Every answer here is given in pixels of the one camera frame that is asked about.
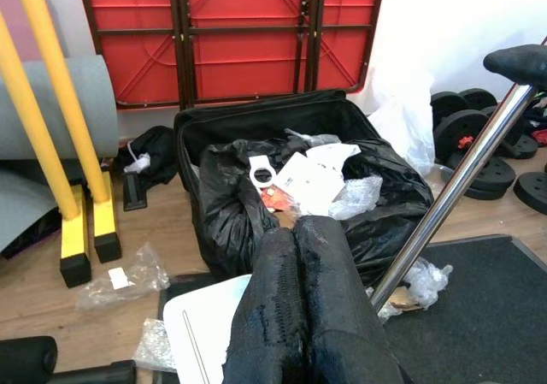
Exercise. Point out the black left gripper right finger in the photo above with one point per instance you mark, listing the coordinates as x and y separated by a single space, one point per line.
337 307

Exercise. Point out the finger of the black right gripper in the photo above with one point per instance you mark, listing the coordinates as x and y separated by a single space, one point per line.
521 65

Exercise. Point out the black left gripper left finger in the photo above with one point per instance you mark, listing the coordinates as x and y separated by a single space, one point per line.
269 307

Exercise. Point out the black floor mat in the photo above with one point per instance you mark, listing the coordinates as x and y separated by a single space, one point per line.
470 315

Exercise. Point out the black weight plate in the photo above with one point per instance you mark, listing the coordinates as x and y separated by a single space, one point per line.
448 127
448 102
525 146
534 191
480 97
495 174

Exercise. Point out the brown cardboard piece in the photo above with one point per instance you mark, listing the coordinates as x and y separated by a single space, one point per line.
406 303

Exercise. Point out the colourful clothes pile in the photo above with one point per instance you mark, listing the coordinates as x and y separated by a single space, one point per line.
540 136

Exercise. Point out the white dustpan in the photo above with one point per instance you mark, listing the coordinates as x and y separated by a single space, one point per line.
196 298

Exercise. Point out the clear plastic bag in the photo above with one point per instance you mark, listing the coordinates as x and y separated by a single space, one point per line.
154 345
427 281
145 273

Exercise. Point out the red dumbbell collar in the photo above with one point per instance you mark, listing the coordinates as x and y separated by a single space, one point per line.
466 142

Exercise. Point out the black garbage bag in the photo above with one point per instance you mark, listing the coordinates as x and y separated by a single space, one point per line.
231 213

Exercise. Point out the red orange packet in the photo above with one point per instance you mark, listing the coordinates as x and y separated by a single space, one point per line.
278 200

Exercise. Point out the clear bubble wrap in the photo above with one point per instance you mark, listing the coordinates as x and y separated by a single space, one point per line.
357 196

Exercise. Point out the white plastic bag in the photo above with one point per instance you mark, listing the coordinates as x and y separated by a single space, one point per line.
406 119

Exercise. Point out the white paper card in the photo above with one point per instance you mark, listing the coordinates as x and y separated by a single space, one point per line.
305 183

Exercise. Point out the white paper envelope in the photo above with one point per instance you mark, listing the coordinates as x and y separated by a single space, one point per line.
337 153

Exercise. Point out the clear plastic wrap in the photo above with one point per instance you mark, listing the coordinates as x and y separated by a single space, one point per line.
316 138

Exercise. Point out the black rectangular block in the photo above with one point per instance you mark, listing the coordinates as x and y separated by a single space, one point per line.
134 191

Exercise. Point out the black foam roller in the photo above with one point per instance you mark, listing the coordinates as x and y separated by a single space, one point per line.
94 373
25 358

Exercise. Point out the black suitcase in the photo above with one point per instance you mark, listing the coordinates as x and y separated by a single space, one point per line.
256 119

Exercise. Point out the white crumpled plastic piece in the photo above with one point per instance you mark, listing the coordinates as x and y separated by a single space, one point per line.
139 163

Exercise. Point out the black clothing lump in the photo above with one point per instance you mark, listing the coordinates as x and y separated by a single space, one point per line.
158 144

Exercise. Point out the grey rolled mat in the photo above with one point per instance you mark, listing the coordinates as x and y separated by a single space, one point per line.
98 110

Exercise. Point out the red folding table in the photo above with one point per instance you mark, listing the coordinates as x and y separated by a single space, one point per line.
239 46

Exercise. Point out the yellow metal exercise frame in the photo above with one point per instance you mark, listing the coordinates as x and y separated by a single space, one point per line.
52 59

